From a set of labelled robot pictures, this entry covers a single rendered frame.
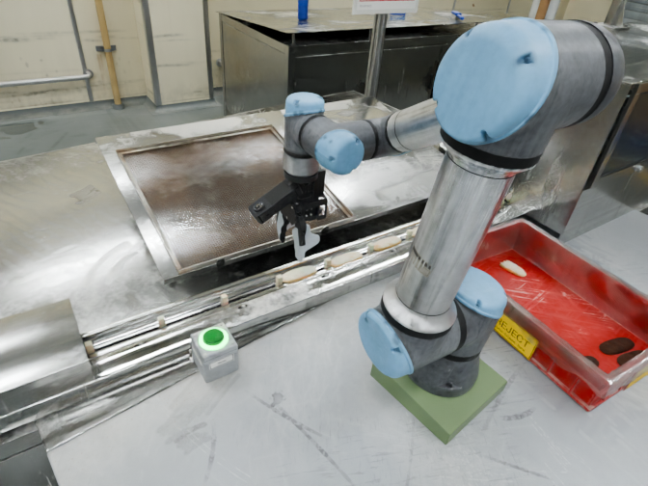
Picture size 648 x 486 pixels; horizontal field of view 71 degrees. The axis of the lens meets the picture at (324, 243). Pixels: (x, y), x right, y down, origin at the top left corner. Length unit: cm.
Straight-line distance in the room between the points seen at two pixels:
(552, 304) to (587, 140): 45
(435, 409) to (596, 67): 62
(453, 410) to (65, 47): 418
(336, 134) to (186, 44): 373
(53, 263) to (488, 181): 106
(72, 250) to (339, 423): 82
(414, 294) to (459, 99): 28
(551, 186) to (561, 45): 100
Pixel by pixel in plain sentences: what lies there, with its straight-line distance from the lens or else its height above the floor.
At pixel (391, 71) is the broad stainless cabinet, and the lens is 334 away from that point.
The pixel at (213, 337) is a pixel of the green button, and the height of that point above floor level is 91.
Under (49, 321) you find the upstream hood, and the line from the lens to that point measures 100.
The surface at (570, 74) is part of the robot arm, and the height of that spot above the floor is 147.
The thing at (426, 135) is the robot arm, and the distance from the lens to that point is 79.
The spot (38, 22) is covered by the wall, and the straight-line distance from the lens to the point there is 452.
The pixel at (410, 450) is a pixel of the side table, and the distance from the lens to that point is 90.
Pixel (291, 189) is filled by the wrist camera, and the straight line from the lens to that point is 95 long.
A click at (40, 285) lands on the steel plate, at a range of 126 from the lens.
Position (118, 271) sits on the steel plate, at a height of 82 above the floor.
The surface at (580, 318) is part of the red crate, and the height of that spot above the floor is 82.
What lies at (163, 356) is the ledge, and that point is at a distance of 96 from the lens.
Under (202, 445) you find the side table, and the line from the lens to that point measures 88.
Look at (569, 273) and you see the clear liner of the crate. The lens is 135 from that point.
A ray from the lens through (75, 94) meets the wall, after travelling 467.
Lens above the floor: 158
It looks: 36 degrees down
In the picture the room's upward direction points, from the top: 5 degrees clockwise
